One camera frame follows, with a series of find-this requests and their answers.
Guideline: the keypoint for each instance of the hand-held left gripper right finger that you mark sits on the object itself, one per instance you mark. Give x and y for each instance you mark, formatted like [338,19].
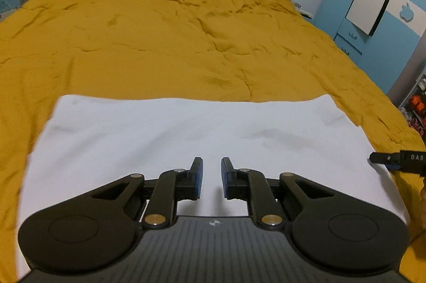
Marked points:
[226,178]

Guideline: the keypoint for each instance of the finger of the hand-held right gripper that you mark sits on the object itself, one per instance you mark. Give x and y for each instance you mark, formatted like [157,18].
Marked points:
[386,159]

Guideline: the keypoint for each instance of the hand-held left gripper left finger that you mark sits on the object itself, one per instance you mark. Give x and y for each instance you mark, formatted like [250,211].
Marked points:
[199,178]

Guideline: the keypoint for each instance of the white long-sleeve sweatshirt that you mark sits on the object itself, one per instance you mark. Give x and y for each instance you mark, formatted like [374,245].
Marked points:
[133,136]

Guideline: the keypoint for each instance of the white storage rack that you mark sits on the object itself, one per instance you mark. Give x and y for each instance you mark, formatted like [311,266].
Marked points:
[416,109]

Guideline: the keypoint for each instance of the blue wardrobe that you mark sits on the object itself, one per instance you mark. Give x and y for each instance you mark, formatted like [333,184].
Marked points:
[392,46]

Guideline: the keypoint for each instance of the mustard yellow blanket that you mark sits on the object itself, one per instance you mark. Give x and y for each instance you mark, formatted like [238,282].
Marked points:
[166,20]

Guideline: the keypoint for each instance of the bedside nightstand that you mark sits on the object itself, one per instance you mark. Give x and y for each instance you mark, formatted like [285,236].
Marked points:
[301,8]

